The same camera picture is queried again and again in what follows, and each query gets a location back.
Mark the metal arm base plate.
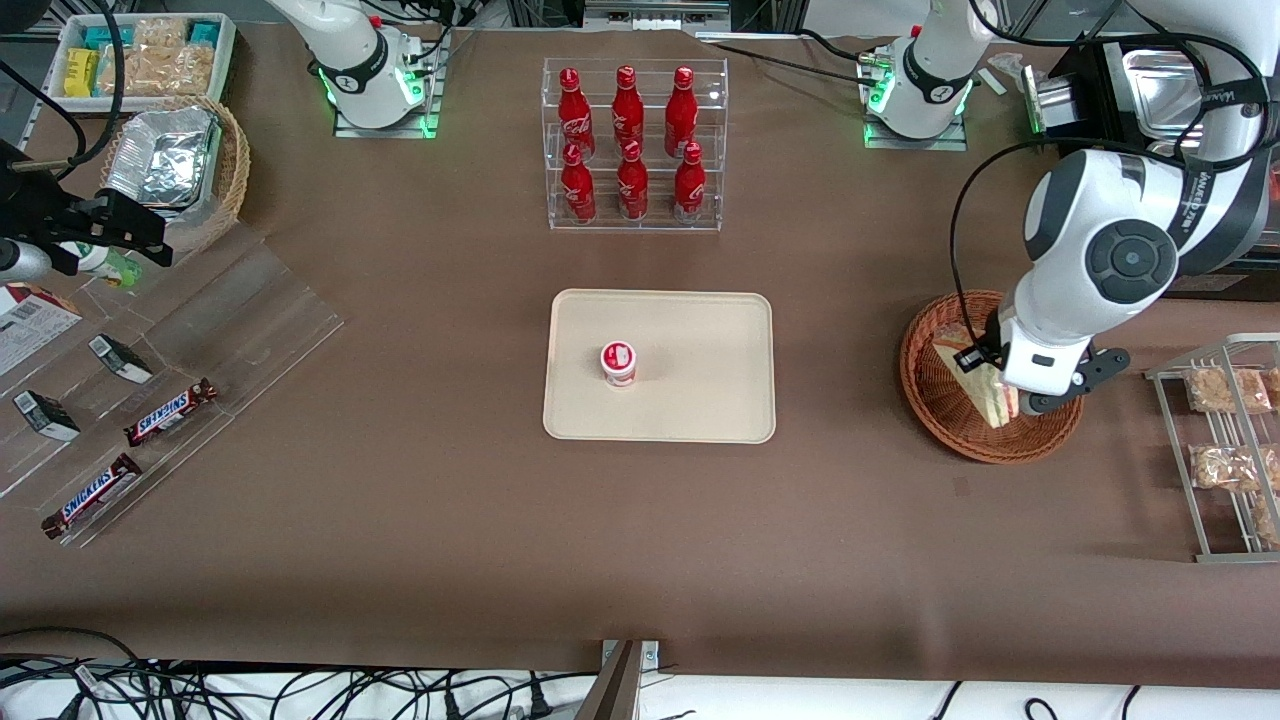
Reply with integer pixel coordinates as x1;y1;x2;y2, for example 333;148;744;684
863;40;969;151
333;30;448;139

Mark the metal post bracket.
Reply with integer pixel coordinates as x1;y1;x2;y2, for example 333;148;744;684
598;640;661;720

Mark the small black carton box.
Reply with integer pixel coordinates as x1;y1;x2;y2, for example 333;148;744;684
12;390;81;443
88;334;154;385

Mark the grey plastic storage bin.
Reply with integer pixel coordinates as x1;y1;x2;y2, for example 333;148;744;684
47;12;239;101

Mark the grey metal wire rack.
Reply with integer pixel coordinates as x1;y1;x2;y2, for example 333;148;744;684
1145;333;1280;564

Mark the red cola bottle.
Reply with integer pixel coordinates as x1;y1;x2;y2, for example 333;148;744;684
673;141;707;224
557;67;596;161
616;140;650;221
560;142;598;225
612;65;646;151
665;66;699;159

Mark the white red printed carton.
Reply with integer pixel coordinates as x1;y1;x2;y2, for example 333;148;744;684
0;283;84;379

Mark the clear acrylic bottle rack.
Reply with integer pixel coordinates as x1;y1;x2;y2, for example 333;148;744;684
542;57;729;233

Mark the brown round wicker basket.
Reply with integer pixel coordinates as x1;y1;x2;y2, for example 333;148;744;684
899;290;1085;465

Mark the light wicker basket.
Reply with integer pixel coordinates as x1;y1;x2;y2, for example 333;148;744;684
98;95;251;256

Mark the clear cracker packet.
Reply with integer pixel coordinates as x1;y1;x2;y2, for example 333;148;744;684
160;42;216;96
100;48;161;96
135;18;191;51

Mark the aluminium frame profile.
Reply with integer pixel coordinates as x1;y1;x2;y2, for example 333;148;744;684
583;0;733;23

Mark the stainless steel pan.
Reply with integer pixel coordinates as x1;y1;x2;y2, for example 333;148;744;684
1120;48;1216;141

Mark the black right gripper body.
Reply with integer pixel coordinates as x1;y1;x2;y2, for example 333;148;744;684
0;140;101;246

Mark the green white plastic bottle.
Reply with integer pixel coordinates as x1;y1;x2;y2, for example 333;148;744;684
60;240;141;289

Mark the Snickers chocolate bar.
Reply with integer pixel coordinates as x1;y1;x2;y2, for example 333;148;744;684
41;453;143;541
124;378;218;447

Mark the aluminium foil tray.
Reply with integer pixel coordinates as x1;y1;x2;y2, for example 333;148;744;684
105;108;219;209

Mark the triangular sandwich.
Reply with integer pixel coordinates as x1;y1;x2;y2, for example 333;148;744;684
933;325;1021;429

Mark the clear acrylic stepped display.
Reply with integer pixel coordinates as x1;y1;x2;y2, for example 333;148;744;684
0;225;346;549

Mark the cream rectangular plastic tray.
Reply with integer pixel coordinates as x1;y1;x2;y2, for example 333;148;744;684
543;289;777;444

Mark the shiny steel container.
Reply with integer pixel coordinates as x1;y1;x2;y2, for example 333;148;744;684
1020;65;1076;136

